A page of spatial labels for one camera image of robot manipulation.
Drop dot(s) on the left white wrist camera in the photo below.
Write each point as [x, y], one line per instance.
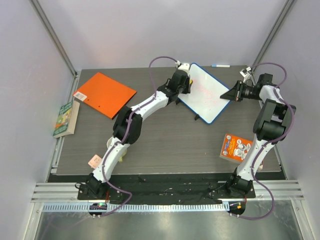
[183, 66]

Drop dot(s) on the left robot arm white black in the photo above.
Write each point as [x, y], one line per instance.
[128, 125]

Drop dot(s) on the green cover book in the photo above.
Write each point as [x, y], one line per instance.
[67, 119]

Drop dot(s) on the slotted cable duct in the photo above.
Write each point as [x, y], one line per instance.
[96, 207]

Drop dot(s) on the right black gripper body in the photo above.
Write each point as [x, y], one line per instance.
[238, 91]

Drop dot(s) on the blue white marker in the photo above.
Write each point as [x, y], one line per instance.
[220, 66]

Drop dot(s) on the blue framed whiteboard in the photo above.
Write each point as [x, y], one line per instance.
[204, 97]

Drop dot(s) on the pink power adapter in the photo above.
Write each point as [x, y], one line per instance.
[95, 161]

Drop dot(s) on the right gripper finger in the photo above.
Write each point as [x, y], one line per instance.
[239, 87]
[230, 95]

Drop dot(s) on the orange cover book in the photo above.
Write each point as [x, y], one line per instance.
[234, 148]

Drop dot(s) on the black whiteboard clip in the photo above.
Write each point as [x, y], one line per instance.
[197, 116]

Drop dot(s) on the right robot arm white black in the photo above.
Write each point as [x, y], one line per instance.
[273, 123]

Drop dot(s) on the orange folder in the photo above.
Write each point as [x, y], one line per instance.
[104, 94]

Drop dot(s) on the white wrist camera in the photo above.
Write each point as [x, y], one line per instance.
[183, 66]
[247, 75]

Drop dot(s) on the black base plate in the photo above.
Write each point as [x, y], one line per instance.
[160, 189]

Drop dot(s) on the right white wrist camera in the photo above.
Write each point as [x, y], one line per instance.
[247, 75]

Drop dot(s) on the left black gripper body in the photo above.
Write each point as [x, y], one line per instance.
[185, 87]

